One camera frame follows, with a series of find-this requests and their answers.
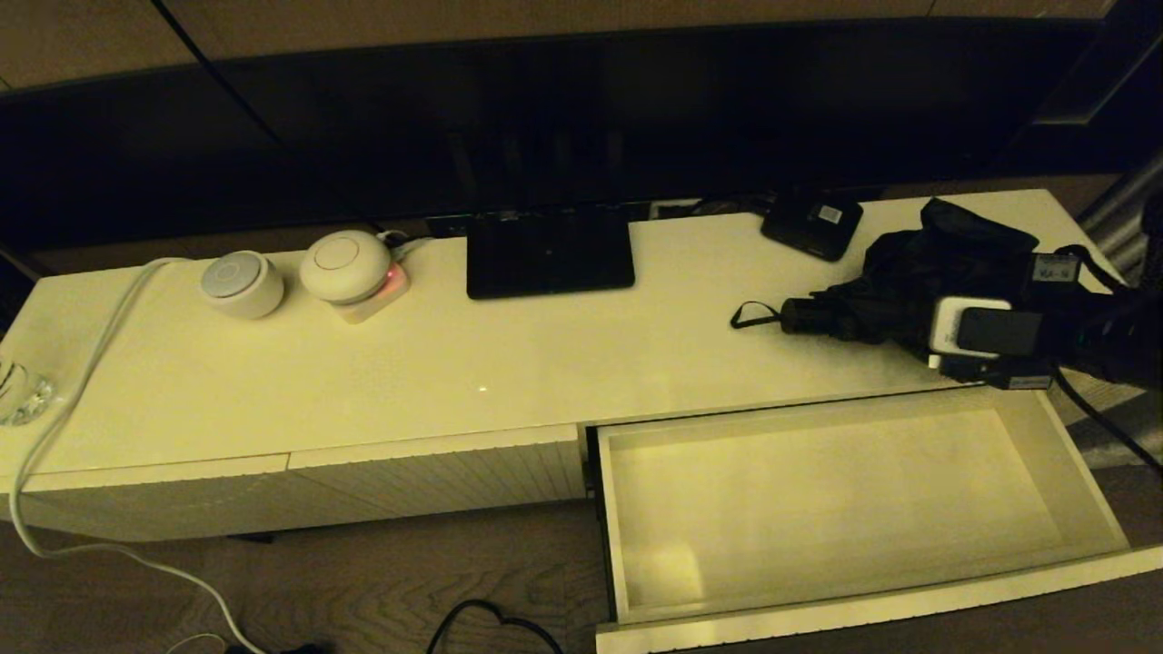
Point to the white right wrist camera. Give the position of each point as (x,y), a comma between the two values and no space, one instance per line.
(981,329)

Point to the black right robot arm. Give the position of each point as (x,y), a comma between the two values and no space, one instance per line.
(1118,336)

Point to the black flat television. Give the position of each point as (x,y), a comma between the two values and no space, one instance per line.
(545,118)

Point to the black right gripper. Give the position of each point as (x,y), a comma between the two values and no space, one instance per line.
(1058,300)

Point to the white plain cabinet panel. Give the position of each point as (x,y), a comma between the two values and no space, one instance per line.
(136,504)

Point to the white ribbed drawer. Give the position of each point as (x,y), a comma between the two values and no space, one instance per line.
(818,509)

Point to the clear glass object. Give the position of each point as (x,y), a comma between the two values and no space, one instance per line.
(23,395)

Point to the white TV cabinet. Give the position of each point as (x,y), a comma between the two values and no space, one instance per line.
(454,363)

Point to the black folding umbrella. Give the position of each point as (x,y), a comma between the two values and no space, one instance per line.
(909,272)

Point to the grey curtain folds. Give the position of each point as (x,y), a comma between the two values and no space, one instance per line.
(1113,213)

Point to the white ribbed cabinet door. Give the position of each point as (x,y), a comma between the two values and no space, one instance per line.
(436,477)

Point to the black set-top box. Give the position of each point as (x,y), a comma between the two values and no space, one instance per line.
(807,229)

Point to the narrow white ribbed door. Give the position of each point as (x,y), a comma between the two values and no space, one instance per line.
(1081,400)

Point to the white domed round device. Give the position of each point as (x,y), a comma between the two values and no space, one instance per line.
(344,264)

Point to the black television base plate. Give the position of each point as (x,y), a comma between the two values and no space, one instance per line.
(545,259)

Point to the white round speaker grey top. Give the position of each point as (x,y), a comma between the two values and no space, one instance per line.
(241,288)

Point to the white power strip red light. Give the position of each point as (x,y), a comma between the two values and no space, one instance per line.
(389,292)

